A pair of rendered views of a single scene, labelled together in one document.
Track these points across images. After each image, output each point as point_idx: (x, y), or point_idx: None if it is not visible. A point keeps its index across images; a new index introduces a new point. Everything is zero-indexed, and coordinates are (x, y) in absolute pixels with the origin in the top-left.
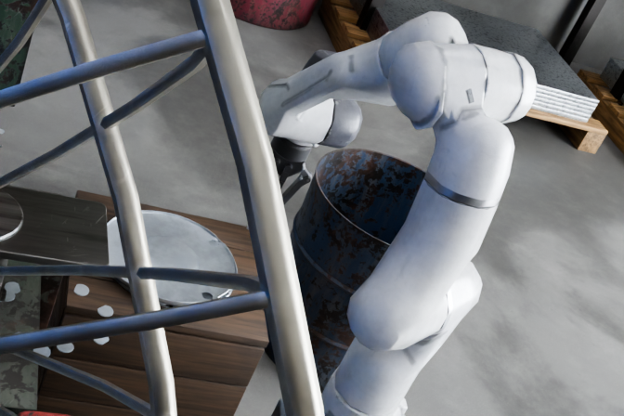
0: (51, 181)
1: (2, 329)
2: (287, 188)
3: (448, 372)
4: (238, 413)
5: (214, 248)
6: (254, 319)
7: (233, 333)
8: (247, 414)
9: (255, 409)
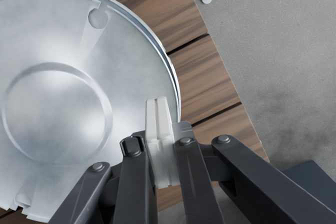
0: None
1: None
2: (246, 180)
3: None
4: (224, 30)
5: (105, 33)
6: (235, 134)
7: (217, 183)
8: (233, 24)
9: (239, 12)
